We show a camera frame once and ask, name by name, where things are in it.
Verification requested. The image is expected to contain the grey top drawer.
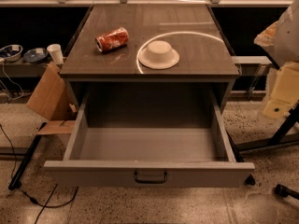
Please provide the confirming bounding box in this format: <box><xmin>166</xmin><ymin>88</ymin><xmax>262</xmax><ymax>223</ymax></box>
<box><xmin>45</xmin><ymin>87</ymin><xmax>254</xmax><ymax>188</ymax></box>

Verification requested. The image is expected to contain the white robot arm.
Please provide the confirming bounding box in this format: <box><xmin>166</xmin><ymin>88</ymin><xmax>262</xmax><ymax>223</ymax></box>
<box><xmin>254</xmin><ymin>0</ymin><xmax>299</xmax><ymax>119</ymax></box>

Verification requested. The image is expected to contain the grey drawer cabinet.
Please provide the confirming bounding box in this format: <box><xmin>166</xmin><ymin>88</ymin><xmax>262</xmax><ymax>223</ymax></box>
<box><xmin>61</xmin><ymin>4</ymin><xmax>239</xmax><ymax>111</ymax></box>

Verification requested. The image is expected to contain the upside-down white bowl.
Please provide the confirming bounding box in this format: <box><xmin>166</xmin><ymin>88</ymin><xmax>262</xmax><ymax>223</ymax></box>
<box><xmin>138</xmin><ymin>40</ymin><xmax>179</xmax><ymax>69</ymax></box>

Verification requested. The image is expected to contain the crushed red soda can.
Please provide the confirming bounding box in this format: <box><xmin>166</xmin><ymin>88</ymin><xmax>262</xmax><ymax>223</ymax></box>
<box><xmin>95</xmin><ymin>27</ymin><xmax>129</xmax><ymax>53</ymax></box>

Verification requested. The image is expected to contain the brown cardboard box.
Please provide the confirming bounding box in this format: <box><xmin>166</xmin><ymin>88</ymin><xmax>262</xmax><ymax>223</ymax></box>
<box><xmin>27</xmin><ymin>62</ymin><xmax>78</xmax><ymax>135</ymax></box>

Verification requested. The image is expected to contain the white paper cup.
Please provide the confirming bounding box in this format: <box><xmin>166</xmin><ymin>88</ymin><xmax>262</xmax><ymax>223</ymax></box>
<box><xmin>47</xmin><ymin>44</ymin><xmax>64</xmax><ymax>64</ymax></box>

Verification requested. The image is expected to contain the blue patterned bowl right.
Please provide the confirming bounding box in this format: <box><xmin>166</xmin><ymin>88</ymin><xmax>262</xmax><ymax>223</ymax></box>
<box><xmin>23</xmin><ymin>48</ymin><xmax>49</xmax><ymax>64</ymax></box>

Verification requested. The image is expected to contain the blue patterned bowl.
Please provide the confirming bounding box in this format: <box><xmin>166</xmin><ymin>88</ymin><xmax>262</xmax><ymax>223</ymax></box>
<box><xmin>23</xmin><ymin>48</ymin><xmax>49</xmax><ymax>64</ymax></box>
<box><xmin>0</xmin><ymin>45</ymin><xmax>23</xmax><ymax>63</ymax></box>

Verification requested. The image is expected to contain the blue patterned bowl left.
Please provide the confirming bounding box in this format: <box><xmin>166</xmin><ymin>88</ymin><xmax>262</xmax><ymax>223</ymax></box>
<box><xmin>0</xmin><ymin>45</ymin><xmax>23</xmax><ymax>63</ymax></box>

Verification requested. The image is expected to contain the black table frame leg right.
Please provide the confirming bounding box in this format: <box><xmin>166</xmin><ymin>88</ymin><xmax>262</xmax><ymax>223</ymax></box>
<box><xmin>227</xmin><ymin>134</ymin><xmax>256</xmax><ymax>186</ymax></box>

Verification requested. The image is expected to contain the black table frame leg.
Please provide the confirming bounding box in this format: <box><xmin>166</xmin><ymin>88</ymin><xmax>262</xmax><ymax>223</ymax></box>
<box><xmin>227</xmin><ymin>134</ymin><xmax>256</xmax><ymax>186</ymax></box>
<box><xmin>8</xmin><ymin>134</ymin><xmax>42</xmax><ymax>190</ymax></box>

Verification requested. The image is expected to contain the black floor cable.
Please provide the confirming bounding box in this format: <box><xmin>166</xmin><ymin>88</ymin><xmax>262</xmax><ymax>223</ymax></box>
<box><xmin>0</xmin><ymin>123</ymin><xmax>79</xmax><ymax>224</ymax></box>

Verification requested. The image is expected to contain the black table frame leg left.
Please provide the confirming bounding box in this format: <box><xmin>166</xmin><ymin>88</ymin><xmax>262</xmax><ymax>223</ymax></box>
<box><xmin>8</xmin><ymin>134</ymin><xmax>42</xmax><ymax>190</ymax></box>

